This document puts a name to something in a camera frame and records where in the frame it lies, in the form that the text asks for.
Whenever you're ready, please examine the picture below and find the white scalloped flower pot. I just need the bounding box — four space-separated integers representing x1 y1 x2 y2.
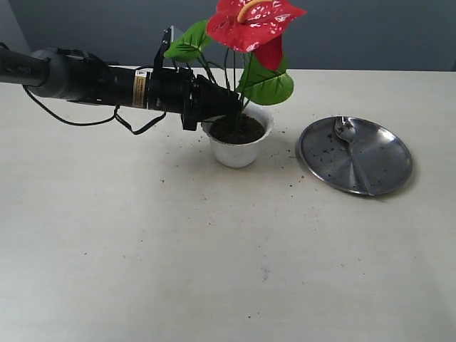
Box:
201 103 274 169

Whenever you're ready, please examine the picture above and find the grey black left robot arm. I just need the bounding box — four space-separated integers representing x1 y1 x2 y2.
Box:
1 41 242 135

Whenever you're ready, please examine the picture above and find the artificial red flower stem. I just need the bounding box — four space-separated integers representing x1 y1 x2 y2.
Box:
164 1 306 117

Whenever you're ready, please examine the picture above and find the stainless steel spork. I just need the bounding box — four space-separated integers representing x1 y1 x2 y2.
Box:
334 116 374 197

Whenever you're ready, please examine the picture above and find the round stainless steel plate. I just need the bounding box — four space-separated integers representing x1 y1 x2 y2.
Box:
296 115 413 196

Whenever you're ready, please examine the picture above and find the dark soil in pot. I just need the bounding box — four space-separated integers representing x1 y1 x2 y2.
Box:
209 114 265 145

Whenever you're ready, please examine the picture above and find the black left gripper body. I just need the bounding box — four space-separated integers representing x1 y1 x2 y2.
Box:
117 67 200 115

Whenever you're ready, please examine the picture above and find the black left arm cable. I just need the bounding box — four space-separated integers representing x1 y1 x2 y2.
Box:
21 46 168 135

